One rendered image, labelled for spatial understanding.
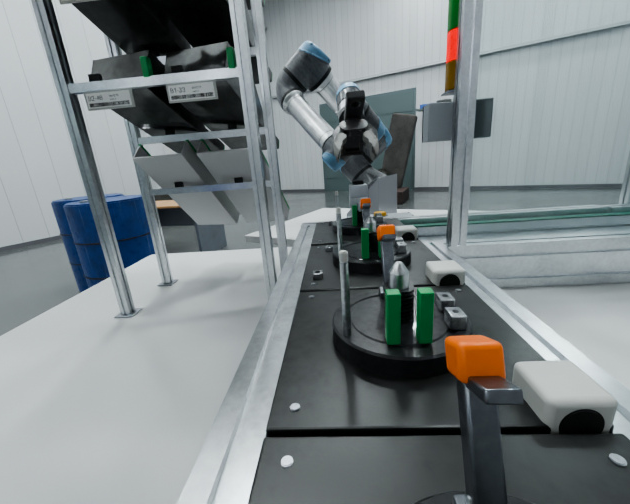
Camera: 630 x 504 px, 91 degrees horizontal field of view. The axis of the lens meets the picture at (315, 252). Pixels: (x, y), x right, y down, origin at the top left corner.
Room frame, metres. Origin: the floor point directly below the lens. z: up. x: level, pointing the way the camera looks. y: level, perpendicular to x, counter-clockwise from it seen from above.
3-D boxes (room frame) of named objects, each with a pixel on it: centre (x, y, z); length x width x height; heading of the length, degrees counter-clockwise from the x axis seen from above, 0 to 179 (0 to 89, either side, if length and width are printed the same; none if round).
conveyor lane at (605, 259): (0.74, -0.42, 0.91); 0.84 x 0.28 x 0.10; 86
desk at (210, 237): (4.37, 2.02, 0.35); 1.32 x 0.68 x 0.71; 75
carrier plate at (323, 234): (0.79, -0.12, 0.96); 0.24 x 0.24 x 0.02; 86
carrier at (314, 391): (0.29, -0.08, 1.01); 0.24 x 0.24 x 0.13; 86
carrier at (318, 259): (0.53, -0.10, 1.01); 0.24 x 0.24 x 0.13; 86
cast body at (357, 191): (0.78, -0.12, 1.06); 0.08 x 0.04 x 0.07; 176
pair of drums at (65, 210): (3.00, 2.03, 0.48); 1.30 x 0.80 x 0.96; 59
